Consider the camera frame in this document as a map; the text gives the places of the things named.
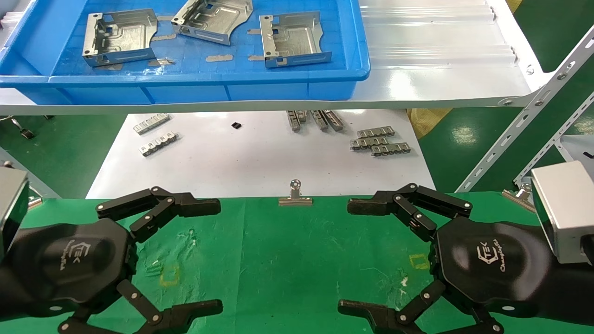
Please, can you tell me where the white metal shelf panel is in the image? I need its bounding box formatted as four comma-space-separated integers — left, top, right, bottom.
554, 134, 594, 164

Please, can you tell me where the yellow woven bag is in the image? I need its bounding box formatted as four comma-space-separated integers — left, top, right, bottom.
407, 109, 453, 140

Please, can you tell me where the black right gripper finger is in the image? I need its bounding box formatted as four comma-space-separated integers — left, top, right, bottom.
337, 279, 505, 334
347, 182, 474, 242

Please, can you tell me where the grey metal frame bar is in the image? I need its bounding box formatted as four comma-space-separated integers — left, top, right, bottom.
0, 148, 62, 199

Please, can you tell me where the blue plastic tray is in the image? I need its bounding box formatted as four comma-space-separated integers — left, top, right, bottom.
0, 0, 371, 105

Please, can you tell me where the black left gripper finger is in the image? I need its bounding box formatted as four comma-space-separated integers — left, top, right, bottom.
96, 186, 222, 243
58, 279, 224, 334

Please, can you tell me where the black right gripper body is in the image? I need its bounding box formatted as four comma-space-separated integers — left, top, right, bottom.
429, 217, 555, 319

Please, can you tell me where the white slotted angle bar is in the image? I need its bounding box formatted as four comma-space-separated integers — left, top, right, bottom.
456, 26, 594, 193
512, 92, 594, 187

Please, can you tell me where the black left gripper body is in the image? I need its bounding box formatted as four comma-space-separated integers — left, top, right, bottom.
12, 218, 139, 321

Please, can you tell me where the sheet metal bracket part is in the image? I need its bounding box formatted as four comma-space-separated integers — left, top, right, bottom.
82, 8, 158, 67
259, 11, 333, 69
171, 0, 254, 46

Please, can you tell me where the green table mat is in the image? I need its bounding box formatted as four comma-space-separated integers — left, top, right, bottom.
0, 192, 594, 334

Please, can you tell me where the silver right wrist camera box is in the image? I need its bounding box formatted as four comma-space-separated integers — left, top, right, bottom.
531, 161, 594, 265

